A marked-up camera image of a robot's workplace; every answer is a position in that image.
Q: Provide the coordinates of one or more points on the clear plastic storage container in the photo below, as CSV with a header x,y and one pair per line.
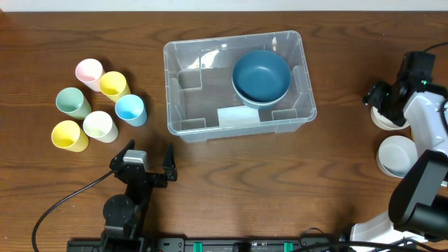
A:
x,y
198,80

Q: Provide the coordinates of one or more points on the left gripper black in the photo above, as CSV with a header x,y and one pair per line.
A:
x,y
146,176

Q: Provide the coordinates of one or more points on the yellow plastic cup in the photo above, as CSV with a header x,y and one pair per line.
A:
x,y
69,136
114,85

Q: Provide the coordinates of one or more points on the light blue plastic cup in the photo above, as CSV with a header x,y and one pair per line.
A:
x,y
132,110

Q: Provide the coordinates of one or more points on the light blue small bowl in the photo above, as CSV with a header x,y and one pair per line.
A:
x,y
396,156

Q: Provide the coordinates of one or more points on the white small bowl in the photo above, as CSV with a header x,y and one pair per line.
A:
x,y
383,122

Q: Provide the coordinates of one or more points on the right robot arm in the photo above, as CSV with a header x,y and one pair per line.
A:
x,y
416,212

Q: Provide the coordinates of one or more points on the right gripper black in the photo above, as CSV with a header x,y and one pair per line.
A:
x,y
374,96

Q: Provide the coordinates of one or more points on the cream white plastic cup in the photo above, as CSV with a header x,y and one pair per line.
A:
x,y
100,126

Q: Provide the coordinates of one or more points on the dark blue large bowl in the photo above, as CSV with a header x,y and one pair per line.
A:
x,y
259,108

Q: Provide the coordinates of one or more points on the green plastic cup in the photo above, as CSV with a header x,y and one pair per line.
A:
x,y
72,102

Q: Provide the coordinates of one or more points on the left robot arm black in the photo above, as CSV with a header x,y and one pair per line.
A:
x,y
125,213

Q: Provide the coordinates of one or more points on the pink plastic cup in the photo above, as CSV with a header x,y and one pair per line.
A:
x,y
89,72

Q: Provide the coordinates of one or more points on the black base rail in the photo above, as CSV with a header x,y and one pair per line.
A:
x,y
192,245

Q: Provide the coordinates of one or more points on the yellow plastic cup upper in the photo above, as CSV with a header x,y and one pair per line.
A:
x,y
114,85

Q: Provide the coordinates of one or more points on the yellow plastic cup lower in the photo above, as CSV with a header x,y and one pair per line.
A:
x,y
69,136

